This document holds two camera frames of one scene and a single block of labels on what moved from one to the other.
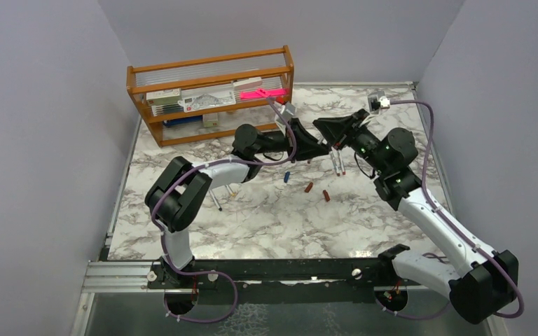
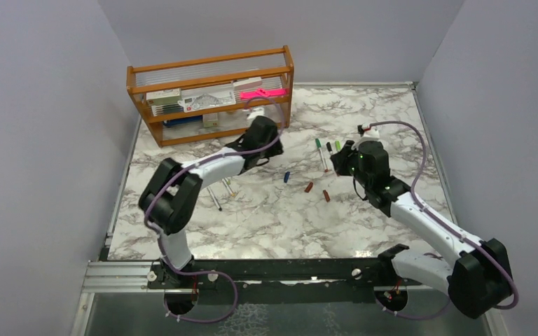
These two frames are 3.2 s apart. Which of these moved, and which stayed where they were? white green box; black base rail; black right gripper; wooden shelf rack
Moved: black right gripper
Stayed: wooden shelf rack; black base rail; white green box
